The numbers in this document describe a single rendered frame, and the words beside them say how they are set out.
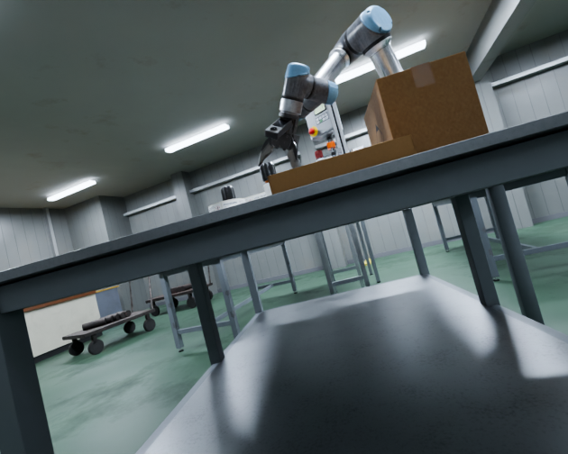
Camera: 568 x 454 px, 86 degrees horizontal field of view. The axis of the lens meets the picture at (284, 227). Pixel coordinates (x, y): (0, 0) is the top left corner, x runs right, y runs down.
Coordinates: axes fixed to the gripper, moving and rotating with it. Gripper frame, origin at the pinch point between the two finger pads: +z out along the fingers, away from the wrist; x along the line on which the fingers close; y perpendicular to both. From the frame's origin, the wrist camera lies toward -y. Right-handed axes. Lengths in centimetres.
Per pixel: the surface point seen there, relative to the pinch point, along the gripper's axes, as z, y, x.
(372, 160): -14, -44, -37
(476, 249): 20, 60, -81
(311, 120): -22, 80, 18
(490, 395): 39, -17, -79
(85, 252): 13, -64, 7
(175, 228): 5, -59, -8
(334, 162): -12, -46, -30
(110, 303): 380, 272, 413
